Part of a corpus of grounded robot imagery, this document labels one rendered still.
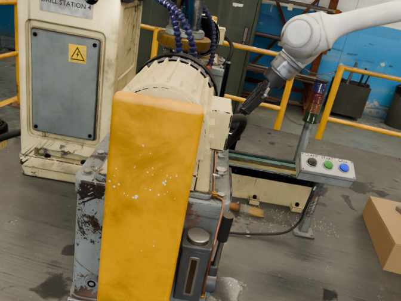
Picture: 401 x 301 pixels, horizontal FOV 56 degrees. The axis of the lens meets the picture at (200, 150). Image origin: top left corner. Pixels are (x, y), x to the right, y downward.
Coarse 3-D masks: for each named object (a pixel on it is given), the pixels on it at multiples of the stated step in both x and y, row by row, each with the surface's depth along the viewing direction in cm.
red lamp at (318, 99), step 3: (312, 93) 160; (315, 93) 158; (318, 93) 158; (312, 96) 160; (315, 96) 159; (318, 96) 158; (321, 96) 158; (324, 96) 159; (309, 99) 161; (312, 99) 160; (315, 99) 159; (318, 99) 159; (321, 99) 159; (312, 102) 160; (315, 102) 159; (318, 102) 159; (321, 102) 160
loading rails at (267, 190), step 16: (240, 160) 146; (256, 160) 145; (272, 160) 148; (288, 160) 148; (240, 176) 137; (256, 176) 137; (272, 176) 136; (288, 176) 136; (240, 192) 140; (256, 192) 139; (272, 192) 139; (288, 192) 139; (304, 192) 138
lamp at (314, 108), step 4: (308, 104) 162; (312, 104) 160; (316, 104) 159; (320, 104) 160; (308, 108) 162; (312, 108) 161; (316, 108) 160; (320, 108) 162; (312, 112) 161; (316, 112) 161
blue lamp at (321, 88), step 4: (316, 84) 157; (320, 84) 156; (324, 84) 156; (312, 88) 160; (316, 88) 157; (320, 88) 157; (324, 88) 157; (316, 92) 158; (320, 92) 157; (324, 92) 158
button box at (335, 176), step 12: (300, 156) 116; (312, 156) 116; (324, 156) 117; (300, 168) 114; (312, 168) 113; (324, 168) 114; (336, 168) 115; (312, 180) 116; (324, 180) 115; (336, 180) 115; (348, 180) 114
